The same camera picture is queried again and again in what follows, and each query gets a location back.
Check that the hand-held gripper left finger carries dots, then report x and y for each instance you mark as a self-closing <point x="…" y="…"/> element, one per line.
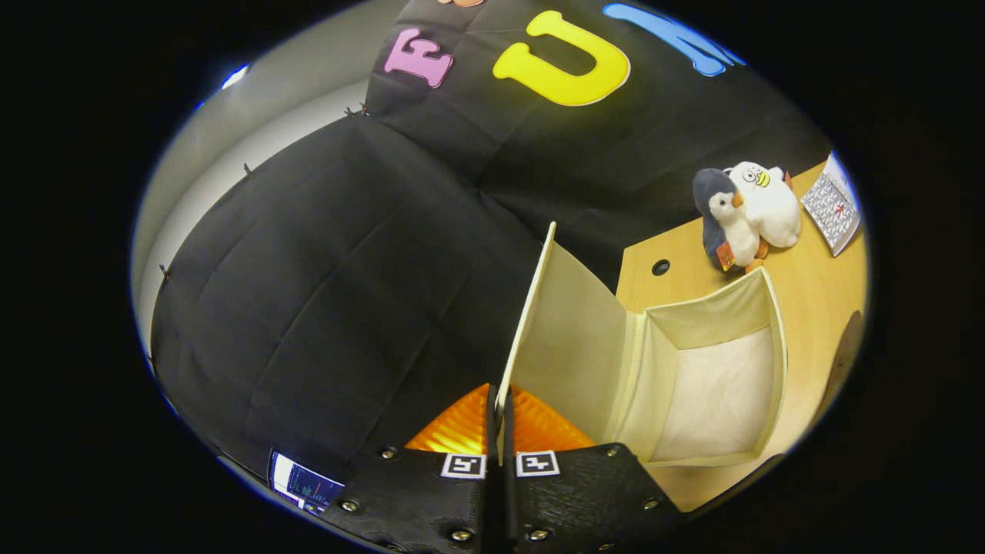
<point x="431" y="500"/>

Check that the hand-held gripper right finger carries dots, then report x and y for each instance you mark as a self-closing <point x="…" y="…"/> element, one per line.
<point x="577" y="500"/>

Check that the beige fabric storage box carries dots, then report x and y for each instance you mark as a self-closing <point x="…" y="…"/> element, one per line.
<point x="569" y="338"/>

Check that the brown fuzzy slipper shoe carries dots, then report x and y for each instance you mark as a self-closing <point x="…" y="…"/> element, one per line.
<point x="844" y="362"/>

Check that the lit computer screen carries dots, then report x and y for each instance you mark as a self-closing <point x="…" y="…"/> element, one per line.
<point x="304" y="483"/>

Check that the black backdrop cloth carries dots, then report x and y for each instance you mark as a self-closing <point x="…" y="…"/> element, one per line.
<point x="308" y="292"/>

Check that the grey white penguin plush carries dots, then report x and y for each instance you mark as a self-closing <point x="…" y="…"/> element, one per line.
<point x="712" y="192"/>

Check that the white duck plush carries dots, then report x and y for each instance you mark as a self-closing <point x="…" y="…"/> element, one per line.
<point x="773" y="211"/>

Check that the grey patterned cover book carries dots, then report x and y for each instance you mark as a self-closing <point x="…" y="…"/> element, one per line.
<point x="833" y="206"/>

